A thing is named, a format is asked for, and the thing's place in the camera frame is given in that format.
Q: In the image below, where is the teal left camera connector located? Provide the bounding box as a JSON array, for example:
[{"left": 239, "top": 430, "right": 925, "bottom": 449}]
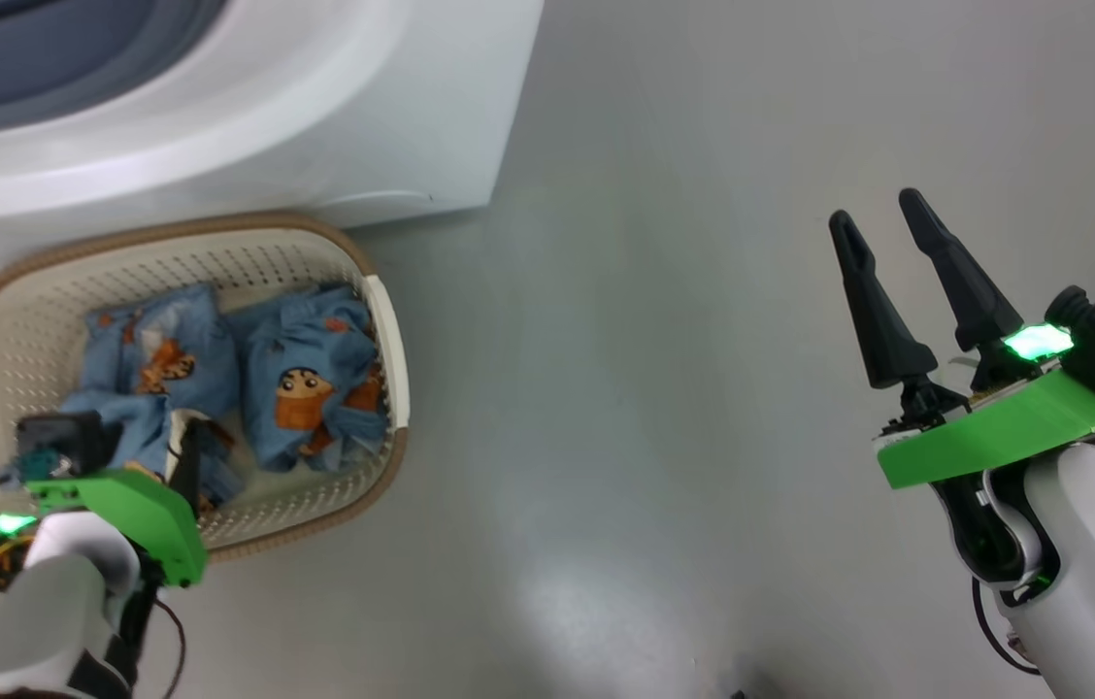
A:
[{"left": 9, "top": 447, "right": 74, "bottom": 484}]

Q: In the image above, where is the blue cartoon print garment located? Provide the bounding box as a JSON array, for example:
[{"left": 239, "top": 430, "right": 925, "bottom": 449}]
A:
[{"left": 225, "top": 282, "right": 392, "bottom": 475}]

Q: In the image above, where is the round white filter cover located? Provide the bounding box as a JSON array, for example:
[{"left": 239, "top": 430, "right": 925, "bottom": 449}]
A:
[{"left": 315, "top": 188, "right": 434, "bottom": 213}]

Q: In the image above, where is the white washing machine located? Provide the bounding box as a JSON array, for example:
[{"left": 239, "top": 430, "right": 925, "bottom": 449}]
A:
[{"left": 0, "top": 0, "right": 546, "bottom": 298}]

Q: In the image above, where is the thin black left gripper cable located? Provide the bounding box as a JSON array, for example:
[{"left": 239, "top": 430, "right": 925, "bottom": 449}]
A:
[{"left": 145, "top": 592, "right": 188, "bottom": 699}]

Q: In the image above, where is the thin black right gripper cable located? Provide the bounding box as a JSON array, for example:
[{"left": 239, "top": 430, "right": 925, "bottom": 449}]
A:
[{"left": 970, "top": 578, "right": 1045, "bottom": 677}]

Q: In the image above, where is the cream laundry basket brown rim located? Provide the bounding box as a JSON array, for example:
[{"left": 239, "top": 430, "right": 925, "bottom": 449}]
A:
[{"left": 0, "top": 212, "right": 412, "bottom": 563}]

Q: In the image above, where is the grey rubber door gasket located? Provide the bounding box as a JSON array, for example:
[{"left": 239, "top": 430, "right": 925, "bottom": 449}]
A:
[{"left": 0, "top": 0, "right": 229, "bottom": 143}]

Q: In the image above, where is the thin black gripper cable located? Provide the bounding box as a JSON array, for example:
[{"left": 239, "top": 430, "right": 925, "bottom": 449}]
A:
[
  {"left": 145, "top": 592, "right": 188, "bottom": 699},
  {"left": 970, "top": 578, "right": 1045, "bottom": 677}
]

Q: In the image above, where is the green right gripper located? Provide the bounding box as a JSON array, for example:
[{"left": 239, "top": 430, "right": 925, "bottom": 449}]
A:
[{"left": 829, "top": 188, "right": 1095, "bottom": 490}]

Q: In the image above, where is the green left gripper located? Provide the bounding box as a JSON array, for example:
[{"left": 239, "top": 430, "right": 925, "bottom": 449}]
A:
[{"left": 0, "top": 419, "right": 210, "bottom": 599}]

